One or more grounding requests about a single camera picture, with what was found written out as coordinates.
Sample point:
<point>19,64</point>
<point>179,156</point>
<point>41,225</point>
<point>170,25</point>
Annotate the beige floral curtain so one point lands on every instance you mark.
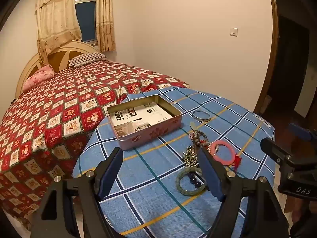
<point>55,17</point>
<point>106,17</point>

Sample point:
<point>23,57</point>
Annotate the window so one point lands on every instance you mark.
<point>86,14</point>

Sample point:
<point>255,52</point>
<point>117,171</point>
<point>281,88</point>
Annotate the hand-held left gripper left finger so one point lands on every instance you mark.
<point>111,172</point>

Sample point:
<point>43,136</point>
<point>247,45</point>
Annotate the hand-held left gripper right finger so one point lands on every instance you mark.
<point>210,174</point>

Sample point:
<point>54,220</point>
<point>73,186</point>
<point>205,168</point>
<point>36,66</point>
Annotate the wooden door frame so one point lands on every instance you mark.
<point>271,54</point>

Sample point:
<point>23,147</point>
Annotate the printed paper sheet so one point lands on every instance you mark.
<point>141,117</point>

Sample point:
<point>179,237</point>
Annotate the pink floral pillow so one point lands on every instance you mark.
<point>38,78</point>

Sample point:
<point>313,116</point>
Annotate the striped pillow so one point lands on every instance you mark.
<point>86,59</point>

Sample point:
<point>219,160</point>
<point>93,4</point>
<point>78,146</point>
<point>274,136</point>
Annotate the red patterned bedspread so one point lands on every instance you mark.
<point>62,109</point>

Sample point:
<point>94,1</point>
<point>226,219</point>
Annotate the green jade bangle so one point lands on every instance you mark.
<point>180,186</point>

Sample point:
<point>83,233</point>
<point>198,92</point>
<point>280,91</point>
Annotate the cream wooden headboard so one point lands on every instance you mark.
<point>62,54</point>

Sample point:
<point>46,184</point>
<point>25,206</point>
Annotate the white light switch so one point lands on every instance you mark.
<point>233,31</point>

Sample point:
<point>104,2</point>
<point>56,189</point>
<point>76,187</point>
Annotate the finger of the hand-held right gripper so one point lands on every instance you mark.
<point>298,130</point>
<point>273,148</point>

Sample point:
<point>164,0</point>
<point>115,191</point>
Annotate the pink bangle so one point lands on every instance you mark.
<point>213,156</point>

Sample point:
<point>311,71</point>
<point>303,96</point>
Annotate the silver bangle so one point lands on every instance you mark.
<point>193,115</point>

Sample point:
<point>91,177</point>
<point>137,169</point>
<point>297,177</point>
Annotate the pink tin box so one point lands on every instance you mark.
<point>148,135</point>

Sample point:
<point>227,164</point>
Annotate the blue plaid cloth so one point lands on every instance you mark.
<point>153,198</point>

